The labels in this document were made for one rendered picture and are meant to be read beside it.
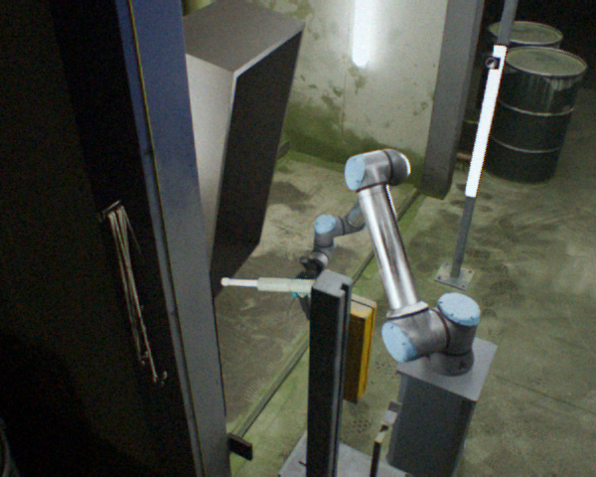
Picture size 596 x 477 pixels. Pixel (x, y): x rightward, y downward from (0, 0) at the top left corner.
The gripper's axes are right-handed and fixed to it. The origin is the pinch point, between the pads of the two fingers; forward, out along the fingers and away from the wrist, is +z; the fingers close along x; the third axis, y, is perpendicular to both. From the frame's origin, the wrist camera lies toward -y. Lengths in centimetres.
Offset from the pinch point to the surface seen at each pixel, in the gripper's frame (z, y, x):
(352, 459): 75, -5, -45
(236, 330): -24, 54, 58
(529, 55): -282, 12, -79
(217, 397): 68, -16, 0
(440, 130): -201, 30, -25
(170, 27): 64, -130, -25
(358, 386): 91, -60, -60
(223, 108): 5, -86, 6
